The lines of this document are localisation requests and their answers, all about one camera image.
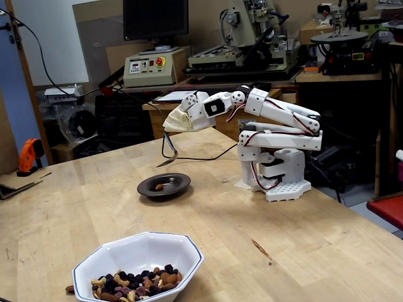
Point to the white plastic box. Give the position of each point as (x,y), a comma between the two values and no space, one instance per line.
(63,92)

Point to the brown almond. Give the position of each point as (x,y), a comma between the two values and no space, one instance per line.
(159,187)
(70,288)

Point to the black scroll saw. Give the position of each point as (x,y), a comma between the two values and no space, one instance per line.
(346,59)

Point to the white bowl blue rim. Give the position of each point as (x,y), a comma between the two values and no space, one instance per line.
(176,248)

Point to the red chair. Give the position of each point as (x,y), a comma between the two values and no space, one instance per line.
(387,210)

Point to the beige control box red button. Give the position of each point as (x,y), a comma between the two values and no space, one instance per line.
(148,75)

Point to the orange black hand tool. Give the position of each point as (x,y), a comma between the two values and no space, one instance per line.
(30,151)

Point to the white paper sheet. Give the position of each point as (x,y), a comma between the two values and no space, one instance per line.
(171,96)

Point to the black monitor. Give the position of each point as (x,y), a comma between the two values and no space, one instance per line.
(154,19)

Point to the beige masking tape piece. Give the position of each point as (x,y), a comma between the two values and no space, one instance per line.
(242,184)

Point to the black spool in bag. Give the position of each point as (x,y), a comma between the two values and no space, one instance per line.
(82,124)

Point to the brown plate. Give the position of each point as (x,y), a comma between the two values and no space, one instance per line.
(173,182)

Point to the beige milling machine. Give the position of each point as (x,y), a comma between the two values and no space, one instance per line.
(245,25)

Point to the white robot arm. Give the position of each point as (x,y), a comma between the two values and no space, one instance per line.
(289,166)

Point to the wooden workbench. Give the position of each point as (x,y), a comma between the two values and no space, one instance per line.
(154,126)

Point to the metal spoon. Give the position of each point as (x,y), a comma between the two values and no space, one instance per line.
(168,162)

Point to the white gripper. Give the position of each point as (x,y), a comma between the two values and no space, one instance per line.
(194,110)

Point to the cardboard box on shelf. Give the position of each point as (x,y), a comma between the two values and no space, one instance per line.
(315,31)

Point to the beige masking tape wrap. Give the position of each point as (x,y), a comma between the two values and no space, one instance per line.
(178,121)

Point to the blue door wooden frame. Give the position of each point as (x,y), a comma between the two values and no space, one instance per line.
(15,94)

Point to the flat cardboard pieces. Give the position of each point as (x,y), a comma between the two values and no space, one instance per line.
(15,185)

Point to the black storage crate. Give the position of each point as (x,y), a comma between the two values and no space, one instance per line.
(122,119)

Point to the nuts and dried fruit mix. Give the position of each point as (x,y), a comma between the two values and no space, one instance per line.
(141,283)

